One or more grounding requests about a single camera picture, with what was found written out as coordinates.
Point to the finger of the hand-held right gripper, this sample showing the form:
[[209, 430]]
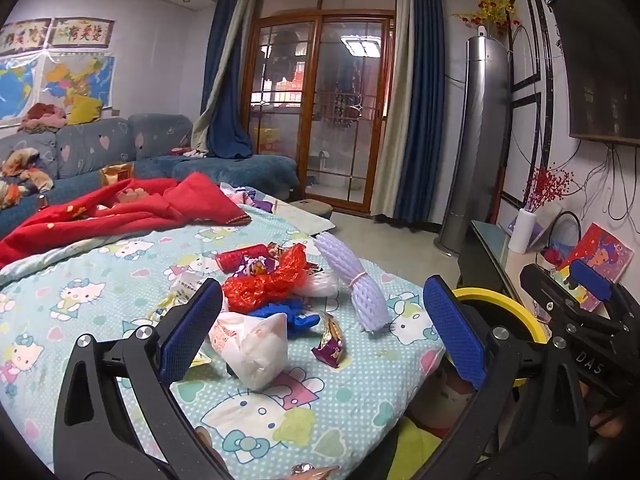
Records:
[[592, 280], [550, 292]]

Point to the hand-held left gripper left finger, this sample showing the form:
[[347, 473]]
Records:
[[192, 330]]

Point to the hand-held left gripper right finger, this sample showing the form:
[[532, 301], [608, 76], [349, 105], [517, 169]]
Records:
[[457, 330]]

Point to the white printed packet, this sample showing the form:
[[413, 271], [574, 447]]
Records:
[[187, 285]]

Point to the yellow-rimmed black trash bin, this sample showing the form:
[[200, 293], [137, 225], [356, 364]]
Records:
[[500, 300]]

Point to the white plastic bag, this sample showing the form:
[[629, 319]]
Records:
[[255, 355]]

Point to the red paper tube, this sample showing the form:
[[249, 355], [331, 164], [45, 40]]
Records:
[[240, 258]]

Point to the red crinkled plastic wrap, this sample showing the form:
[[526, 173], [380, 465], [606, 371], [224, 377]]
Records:
[[270, 285]]

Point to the blue foam sheet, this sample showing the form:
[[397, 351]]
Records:
[[285, 312]]

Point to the lavender foam fruit net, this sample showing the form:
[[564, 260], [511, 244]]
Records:
[[350, 270]]

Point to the purple gold candy wrapper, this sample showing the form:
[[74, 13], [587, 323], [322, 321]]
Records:
[[330, 347]]

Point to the white foam fruit net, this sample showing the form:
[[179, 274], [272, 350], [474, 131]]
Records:
[[317, 285]]

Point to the person's right hand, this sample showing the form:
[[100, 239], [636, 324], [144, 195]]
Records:
[[607, 422]]

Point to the person's left hand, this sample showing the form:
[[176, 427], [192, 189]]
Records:
[[210, 445]]

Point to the colourful painting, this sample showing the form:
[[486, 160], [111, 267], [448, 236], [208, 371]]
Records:
[[600, 250]]

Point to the red cloth bundle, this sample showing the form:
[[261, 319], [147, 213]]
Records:
[[552, 256]]

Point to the white cylindrical vase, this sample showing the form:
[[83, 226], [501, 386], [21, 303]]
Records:
[[522, 230]]

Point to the glass-top television cabinet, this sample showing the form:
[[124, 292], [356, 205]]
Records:
[[480, 255]]

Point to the cat print blanket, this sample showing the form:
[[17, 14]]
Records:
[[125, 270]]

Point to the person's green clothing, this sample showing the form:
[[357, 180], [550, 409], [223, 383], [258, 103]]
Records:
[[415, 450]]

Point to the red blanket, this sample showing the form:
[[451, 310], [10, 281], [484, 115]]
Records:
[[125, 210]]

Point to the pink purple clothes pile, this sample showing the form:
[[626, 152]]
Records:
[[250, 197]]

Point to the white-top coffee table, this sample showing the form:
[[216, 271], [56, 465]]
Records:
[[305, 220]]

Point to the silver tower air conditioner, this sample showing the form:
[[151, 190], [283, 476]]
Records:
[[480, 135]]

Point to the round brown stool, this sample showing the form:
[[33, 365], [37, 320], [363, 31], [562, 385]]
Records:
[[312, 206]]

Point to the gold red gift box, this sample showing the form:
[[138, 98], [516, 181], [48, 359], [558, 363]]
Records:
[[116, 174]]

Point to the red white garment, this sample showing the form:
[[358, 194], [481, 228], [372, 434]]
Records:
[[187, 151]]

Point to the yellow carton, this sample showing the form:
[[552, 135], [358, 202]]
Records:
[[266, 140]]

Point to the blue heart print sofa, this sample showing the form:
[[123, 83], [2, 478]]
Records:
[[80, 145]]

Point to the blue and beige curtain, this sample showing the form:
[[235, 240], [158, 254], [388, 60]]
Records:
[[225, 85], [425, 110]]

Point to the patterned clothes pile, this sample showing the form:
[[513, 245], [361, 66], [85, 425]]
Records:
[[25, 170]]

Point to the yellow pillow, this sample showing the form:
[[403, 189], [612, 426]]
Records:
[[85, 110]]

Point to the wooden glass sliding door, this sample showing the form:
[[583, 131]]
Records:
[[316, 110]]

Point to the red clothes pile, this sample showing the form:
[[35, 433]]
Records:
[[45, 117]]

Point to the country map poster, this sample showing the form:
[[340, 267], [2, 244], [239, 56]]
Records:
[[75, 80]]

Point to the yellow artificial flowers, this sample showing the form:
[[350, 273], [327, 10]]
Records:
[[492, 7]]

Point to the world map poster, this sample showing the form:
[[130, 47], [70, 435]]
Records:
[[17, 90]]

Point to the framed embroidery picture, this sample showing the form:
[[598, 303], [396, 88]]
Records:
[[22, 37], [80, 33]]

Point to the wall television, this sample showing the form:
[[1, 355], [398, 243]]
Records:
[[600, 60]]

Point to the white security camera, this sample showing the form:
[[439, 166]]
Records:
[[481, 31]]

